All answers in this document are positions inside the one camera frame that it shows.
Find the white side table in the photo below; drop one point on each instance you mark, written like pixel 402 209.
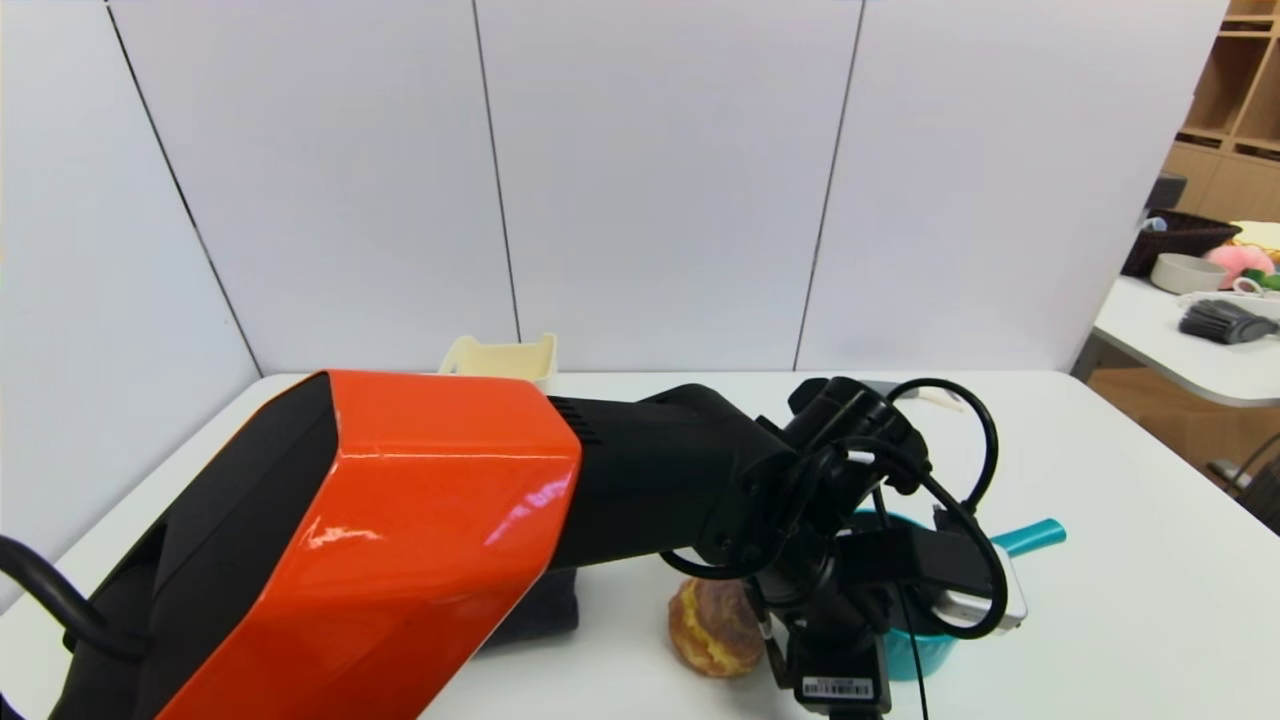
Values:
pixel 1180 350

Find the black bristle brush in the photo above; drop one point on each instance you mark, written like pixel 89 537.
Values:
pixel 1222 323

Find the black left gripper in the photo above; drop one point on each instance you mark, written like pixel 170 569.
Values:
pixel 838 684

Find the grey round bowl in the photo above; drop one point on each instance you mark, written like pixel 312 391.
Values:
pixel 1187 273

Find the wooden shelf cabinet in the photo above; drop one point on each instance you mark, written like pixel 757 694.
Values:
pixel 1235 108

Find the folded dark grey towel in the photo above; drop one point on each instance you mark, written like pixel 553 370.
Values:
pixel 545 610

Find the black box behind basket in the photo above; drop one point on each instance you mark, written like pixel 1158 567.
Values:
pixel 1167 191

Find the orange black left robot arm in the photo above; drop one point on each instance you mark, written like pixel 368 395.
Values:
pixel 400 520

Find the black chair base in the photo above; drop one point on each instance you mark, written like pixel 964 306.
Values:
pixel 1255 485

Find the dark woven basket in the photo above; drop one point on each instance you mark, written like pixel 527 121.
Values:
pixel 1180 237

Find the tape roll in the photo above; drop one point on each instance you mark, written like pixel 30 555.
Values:
pixel 1247 286

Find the pink plush toy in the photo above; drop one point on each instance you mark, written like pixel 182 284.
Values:
pixel 1238 261

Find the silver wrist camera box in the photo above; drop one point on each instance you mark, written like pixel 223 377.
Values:
pixel 985 600

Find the cream plastic square box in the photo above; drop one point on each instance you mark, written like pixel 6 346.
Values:
pixel 500 358

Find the toy cream puff bread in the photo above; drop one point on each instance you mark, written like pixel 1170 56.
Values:
pixel 712 630

